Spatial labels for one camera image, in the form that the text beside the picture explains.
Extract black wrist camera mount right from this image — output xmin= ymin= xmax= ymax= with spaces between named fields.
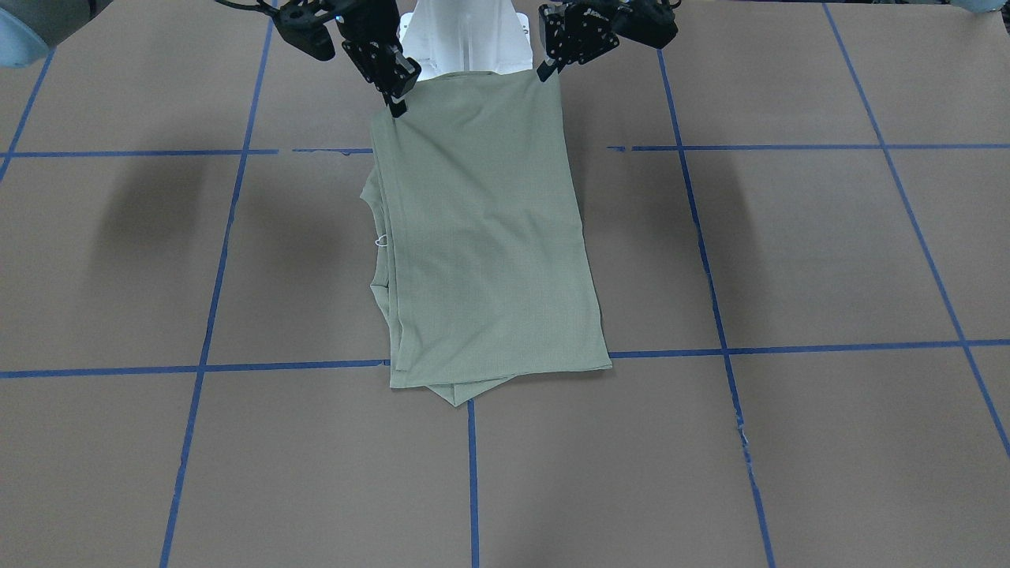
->
xmin=267 ymin=1 xmax=338 ymax=62

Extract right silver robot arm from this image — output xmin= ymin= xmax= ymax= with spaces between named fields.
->
xmin=1 ymin=1 xmax=422 ymax=118

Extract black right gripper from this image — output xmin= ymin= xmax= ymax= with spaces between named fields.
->
xmin=331 ymin=1 xmax=422 ymax=119

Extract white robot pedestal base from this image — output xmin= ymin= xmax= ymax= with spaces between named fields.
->
xmin=399 ymin=1 xmax=533 ymax=80

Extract olive green long-sleeve shirt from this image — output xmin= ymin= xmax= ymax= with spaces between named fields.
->
xmin=361 ymin=69 xmax=611 ymax=406

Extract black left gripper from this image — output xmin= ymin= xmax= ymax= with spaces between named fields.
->
xmin=537 ymin=1 xmax=679 ymax=83

